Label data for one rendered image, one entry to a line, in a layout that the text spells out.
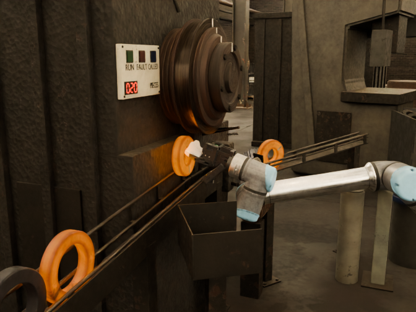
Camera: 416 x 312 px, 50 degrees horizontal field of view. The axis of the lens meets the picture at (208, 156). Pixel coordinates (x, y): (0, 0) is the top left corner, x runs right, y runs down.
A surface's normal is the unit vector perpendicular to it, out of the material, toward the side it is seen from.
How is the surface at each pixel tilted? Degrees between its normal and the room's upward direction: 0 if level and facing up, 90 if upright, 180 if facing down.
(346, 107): 90
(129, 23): 90
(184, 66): 78
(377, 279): 90
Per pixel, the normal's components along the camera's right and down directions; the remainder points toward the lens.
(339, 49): -0.59, 0.18
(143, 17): 0.92, 0.08
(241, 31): -0.38, 0.20
